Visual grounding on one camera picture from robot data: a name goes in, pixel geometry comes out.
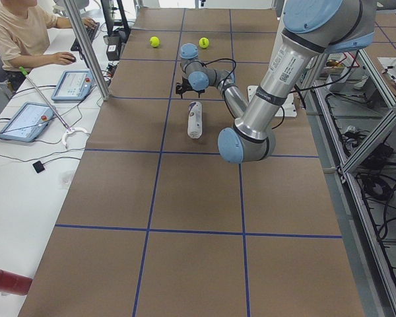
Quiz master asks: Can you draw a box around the person in beige shirt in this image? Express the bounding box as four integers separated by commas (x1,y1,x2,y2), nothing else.
0,0,98,92

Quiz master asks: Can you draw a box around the aluminium frame post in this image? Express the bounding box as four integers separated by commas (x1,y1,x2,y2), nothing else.
63,0,110,101

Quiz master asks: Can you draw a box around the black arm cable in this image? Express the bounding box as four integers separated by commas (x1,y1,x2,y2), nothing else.
197,57,238,87

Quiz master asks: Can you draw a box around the black power box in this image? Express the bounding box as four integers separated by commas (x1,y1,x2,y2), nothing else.
106,36,121,61

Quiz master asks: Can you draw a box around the white blue tennis ball can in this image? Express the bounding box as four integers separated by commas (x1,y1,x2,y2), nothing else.
187,101,203,139

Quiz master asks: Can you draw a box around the black keyboard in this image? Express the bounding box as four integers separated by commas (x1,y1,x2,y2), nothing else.
70,21,100,52

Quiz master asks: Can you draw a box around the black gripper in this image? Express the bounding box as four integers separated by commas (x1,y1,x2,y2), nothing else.
175,79,197,96

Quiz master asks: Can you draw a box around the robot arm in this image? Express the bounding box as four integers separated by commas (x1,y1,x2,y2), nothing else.
176,0,377,164

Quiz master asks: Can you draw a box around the yellow tennis ball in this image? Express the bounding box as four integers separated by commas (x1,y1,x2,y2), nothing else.
199,37,209,49
149,36,160,48

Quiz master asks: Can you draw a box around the small black square puck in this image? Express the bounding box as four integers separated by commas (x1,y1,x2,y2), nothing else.
32,160,45,174

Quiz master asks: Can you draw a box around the teach pendant near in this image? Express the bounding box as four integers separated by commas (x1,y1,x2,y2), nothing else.
0,102,54,143

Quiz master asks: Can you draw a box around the teach pendant far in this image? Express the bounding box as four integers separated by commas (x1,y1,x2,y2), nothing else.
51,70,94,103

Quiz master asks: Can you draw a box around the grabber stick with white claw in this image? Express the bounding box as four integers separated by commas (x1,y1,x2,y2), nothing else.
19,66,90,148

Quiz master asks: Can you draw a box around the red cylinder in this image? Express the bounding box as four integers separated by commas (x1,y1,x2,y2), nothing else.
0,269,32,296

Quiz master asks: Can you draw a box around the teach pendant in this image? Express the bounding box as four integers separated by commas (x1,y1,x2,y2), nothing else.
0,102,54,143
51,70,94,103

